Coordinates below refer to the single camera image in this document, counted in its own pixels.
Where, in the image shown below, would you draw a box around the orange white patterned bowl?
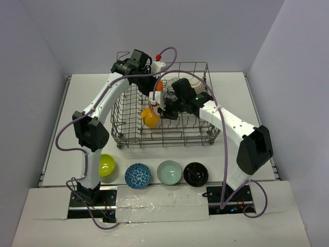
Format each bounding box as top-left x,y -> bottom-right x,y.
148,100 -> 162,117

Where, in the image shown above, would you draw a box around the light teal bowl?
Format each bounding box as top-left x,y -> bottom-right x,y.
157,161 -> 182,185

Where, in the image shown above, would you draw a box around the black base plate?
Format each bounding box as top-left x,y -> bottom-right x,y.
67,189 -> 117,223
200,183 -> 257,215

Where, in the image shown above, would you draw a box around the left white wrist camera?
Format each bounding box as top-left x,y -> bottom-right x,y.
151,54 -> 166,74

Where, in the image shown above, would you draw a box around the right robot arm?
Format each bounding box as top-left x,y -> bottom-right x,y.
165,78 -> 273,201

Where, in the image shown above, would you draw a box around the black glossy bowl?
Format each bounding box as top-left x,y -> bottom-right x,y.
183,162 -> 209,187

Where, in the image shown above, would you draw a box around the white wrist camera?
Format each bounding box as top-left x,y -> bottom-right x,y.
149,91 -> 165,110
151,54 -> 166,74

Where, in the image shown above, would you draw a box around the orange bowl white inside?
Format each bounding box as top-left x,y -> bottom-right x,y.
156,81 -> 163,92

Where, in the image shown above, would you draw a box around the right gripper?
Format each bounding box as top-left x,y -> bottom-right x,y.
158,96 -> 186,120

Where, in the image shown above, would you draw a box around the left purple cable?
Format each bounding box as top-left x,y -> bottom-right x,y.
56,47 -> 178,230

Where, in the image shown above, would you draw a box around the grey patterned bowl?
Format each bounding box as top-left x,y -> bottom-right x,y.
189,77 -> 207,94

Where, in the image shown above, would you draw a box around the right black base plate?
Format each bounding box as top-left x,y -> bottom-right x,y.
200,183 -> 257,215

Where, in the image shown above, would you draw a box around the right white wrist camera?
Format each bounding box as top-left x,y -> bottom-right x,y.
149,91 -> 165,110

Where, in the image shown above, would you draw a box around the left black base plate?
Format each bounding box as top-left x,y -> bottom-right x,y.
67,189 -> 117,223

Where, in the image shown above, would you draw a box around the grey wire dish rack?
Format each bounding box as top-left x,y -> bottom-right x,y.
111,51 -> 222,149

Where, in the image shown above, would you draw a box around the yellow-orange bowl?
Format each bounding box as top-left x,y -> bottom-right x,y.
141,108 -> 160,128

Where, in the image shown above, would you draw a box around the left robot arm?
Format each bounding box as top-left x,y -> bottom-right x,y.
72,49 -> 166,205

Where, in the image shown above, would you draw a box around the blue triangle pattern bowl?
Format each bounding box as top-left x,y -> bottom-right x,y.
124,163 -> 152,189

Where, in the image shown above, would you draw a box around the lime green bowl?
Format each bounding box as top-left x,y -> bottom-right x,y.
99,154 -> 116,178

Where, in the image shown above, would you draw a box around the blue floral bowl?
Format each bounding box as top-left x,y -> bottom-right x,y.
166,78 -> 178,100

